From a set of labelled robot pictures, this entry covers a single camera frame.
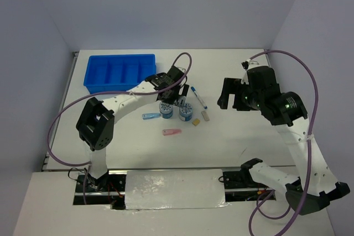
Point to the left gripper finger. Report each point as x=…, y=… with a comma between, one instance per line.
x=182, y=97
x=167, y=97

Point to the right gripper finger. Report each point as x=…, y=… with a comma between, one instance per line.
x=228, y=88
x=238, y=103

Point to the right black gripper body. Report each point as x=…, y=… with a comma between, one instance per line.
x=241, y=88

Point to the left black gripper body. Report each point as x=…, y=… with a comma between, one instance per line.
x=175, y=90

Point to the blue slime jar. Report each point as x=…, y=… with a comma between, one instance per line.
x=186, y=112
x=166, y=110

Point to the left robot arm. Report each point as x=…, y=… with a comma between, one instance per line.
x=98, y=118

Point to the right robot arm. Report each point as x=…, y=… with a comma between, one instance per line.
x=258, y=90

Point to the blue white marker pen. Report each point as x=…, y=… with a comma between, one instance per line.
x=198, y=97

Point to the blue correction tape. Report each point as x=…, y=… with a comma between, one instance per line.
x=148, y=116

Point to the yellow eraser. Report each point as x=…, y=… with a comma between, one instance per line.
x=196, y=122

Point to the pink correction tape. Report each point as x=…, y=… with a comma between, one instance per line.
x=169, y=132

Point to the grey eraser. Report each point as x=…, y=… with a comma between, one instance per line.
x=205, y=116

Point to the blue compartment bin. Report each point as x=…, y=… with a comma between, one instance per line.
x=118, y=72

